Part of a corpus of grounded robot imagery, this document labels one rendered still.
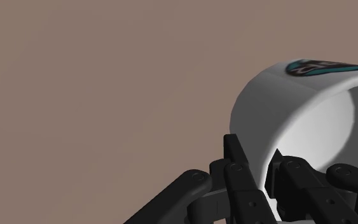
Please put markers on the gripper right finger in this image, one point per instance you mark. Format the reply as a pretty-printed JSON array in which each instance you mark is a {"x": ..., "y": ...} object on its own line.
[{"x": 309, "y": 186}]

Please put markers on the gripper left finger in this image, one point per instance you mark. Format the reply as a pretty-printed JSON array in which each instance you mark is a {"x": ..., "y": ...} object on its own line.
[{"x": 240, "y": 186}]

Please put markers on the white mug with teal emblem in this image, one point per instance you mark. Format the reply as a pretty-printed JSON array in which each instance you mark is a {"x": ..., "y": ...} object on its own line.
[{"x": 274, "y": 105}]

